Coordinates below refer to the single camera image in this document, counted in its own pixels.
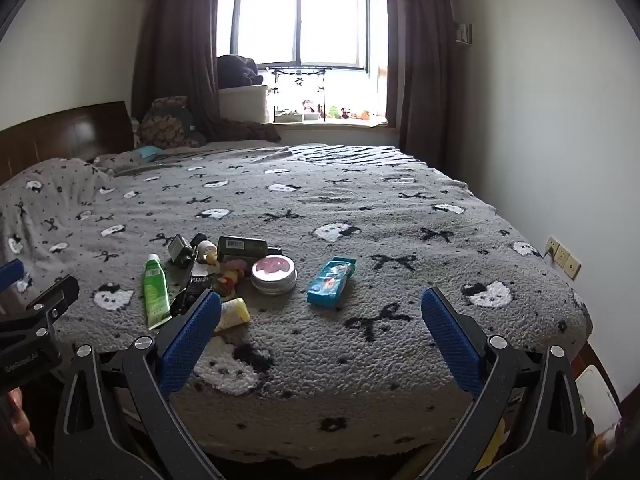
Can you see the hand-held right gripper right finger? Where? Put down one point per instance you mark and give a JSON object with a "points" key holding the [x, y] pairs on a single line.
{"points": [[450, 340]]}

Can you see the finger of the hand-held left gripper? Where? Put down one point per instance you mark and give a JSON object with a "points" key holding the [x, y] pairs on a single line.
{"points": [[11, 275], [50, 300]]}

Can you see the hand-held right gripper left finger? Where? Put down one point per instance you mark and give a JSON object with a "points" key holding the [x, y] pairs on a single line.
{"points": [[192, 340]]}

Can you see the small dark labelled bottle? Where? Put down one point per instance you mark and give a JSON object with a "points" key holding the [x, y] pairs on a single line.
{"points": [[180, 250]]}

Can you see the dark green lotion bottle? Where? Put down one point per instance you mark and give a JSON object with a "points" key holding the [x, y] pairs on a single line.
{"points": [[245, 248]]}

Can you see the person's left hand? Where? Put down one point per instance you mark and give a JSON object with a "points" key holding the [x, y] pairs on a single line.
{"points": [[22, 420]]}

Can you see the yellow tube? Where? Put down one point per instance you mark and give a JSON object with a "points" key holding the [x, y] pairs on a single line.
{"points": [[234, 314]]}

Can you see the black tube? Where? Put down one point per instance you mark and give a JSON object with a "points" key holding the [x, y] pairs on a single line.
{"points": [[192, 291]]}

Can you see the green tube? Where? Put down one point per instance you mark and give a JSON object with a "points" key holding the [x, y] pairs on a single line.
{"points": [[156, 290]]}

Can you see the yellow red toy figure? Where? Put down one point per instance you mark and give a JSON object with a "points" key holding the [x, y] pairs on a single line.
{"points": [[226, 282]]}

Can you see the pink packet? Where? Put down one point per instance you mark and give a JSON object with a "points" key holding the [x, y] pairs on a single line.
{"points": [[235, 265]]}

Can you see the small white bottle dark cap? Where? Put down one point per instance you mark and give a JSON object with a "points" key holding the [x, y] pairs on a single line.
{"points": [[206, 251]]}

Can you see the round tin pink lid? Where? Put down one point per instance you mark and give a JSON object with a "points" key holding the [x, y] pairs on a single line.
{"points": [[273, 274]]}

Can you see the blue toothbrush pack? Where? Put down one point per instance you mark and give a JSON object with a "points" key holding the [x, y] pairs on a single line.
{"points": [[330, 282]]}

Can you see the wooden headboard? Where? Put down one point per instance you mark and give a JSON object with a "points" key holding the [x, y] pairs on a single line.
{"points": [[70, 135]]}

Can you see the white container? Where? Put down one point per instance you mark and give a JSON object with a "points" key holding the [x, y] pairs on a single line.
{"points": [[597, 405]]}

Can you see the printed grey blanket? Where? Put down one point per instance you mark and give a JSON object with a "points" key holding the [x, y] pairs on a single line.
{"points": [[350, 210]]}

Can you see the teal cloth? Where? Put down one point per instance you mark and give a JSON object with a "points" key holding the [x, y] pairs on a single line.
{"points": [[148, 152]]}

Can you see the patterned pillow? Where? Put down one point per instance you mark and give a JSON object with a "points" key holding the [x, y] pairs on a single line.
{"points": [[167, 125]]}

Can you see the dark brown cloth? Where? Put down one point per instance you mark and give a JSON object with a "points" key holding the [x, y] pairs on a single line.
{"points": [[255, 130]]}

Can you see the white storage box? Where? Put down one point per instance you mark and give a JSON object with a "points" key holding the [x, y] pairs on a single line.
{"points": [[245, 104]]}

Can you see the row of small toy figurines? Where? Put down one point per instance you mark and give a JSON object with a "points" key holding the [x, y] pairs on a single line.
{"points": [[345, 111]]}

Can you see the dark clothes pile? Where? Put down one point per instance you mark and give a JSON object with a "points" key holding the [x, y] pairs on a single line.
{"points": [[237, 72]]}

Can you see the dark brown curtain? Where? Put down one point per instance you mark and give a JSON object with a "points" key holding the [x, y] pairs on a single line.
{"points": [[180, 45], [425, 60]]}

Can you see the window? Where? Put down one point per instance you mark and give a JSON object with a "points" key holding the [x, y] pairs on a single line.
{"points": [[300, 25]]}

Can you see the wall socket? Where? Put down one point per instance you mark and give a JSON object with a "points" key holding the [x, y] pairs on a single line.
{"points": [[563, 256], [573, 267], [551, 247]]}

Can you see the wall switch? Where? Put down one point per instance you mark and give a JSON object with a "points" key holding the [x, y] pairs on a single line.
{"points": [[463, 33]]}

